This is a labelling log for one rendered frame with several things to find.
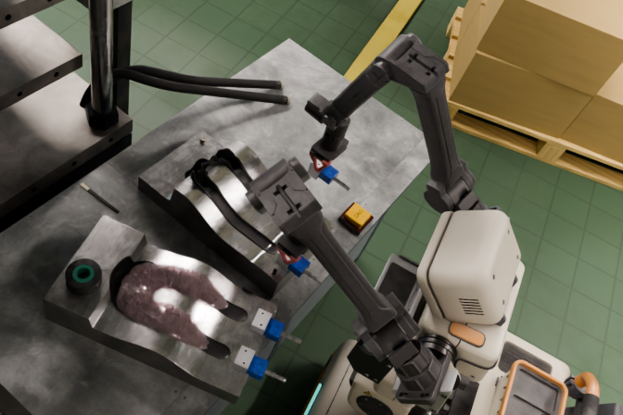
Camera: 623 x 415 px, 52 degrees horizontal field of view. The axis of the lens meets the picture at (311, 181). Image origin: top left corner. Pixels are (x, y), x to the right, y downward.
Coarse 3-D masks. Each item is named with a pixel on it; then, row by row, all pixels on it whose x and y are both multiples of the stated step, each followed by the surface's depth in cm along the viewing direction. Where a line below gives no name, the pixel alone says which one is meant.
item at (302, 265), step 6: (282, 258) 166; (288, 258) 165; (300, 258) 167; (282, 264) 167; (294, 264) 166; (300, 264) 166; (306, 264) 166; (294, 270) 166; (300, 270) 165; (306, 270) 166; (312, 276) 166; (318, 282) 165
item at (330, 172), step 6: (312, 162) 183; (318, 162) 184; (312, 168) 184; (330, 168) 186; (312, 174) 186; (318, 174) 185; (324, 174) 184; (330, 174) 184; (336, 174) 185; (324, 180) 185; (330, 180) 183; (336, 180) 185; (342, 186) 184; (348, 186) 184
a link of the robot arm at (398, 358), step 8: (392, 320) 121; (384, 328) 121; (392, 328) 121; (400, 328) 121; (376, 336) 121; (384, 336) 121; (392, 336) 121; (400, 336) 121; (384, 344) 121; (392, 344) 121; (400, 344) 122; (408, 344) 121; (384, 352) 121; (392, 352) 121; (400, 352) 121; (408, 352) 121; (416, 352) 122; (392, 360) 121; (400, 360) 122
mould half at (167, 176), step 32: (160, 160) 183; (192, 160) 186; (256, 160) 184; (160, 192) 177; (192, 192) 170; (224, 192) 175; (192, 224) 175; (224, 224) 172; (256, 224) 175; (224, 256) 174; (256, 256) 169
